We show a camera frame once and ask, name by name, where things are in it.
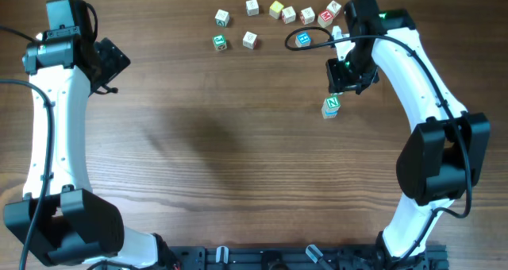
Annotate red number block far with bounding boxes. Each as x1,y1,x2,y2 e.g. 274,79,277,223
326,0,342,17

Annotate red letter M block left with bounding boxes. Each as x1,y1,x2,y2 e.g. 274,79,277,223
242,32,257,49

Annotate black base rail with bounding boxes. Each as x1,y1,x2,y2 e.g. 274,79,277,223
166,244,449,270

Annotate red top M block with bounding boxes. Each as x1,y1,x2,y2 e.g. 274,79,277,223
317,10,334,28

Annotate green letter Z block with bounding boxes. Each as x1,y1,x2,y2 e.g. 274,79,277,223
323,94,341,113

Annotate plain wooden block left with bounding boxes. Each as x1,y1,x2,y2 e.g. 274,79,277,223
246,0,260,16

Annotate yellow top wooden block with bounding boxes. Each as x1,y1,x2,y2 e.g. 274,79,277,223
269,1,284,19

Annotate red edge picture block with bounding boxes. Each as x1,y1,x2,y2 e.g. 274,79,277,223
300,7,315,25

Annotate red side picture block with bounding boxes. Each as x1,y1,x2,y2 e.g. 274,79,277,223
281,6,296,24

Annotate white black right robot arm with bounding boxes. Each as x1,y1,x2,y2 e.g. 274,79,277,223
326,0,491,267

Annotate green letter A block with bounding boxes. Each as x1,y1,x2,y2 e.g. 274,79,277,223
214,9,230,27

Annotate blue X base block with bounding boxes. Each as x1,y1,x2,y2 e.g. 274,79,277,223
321,110,337,119

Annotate blue top wooden block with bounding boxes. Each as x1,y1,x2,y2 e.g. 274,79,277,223
295,32,312,48

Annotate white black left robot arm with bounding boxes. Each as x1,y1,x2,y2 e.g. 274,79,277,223
4,0,181,269

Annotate green ball picture block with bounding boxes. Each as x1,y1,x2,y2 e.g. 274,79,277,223
212,34,227,51

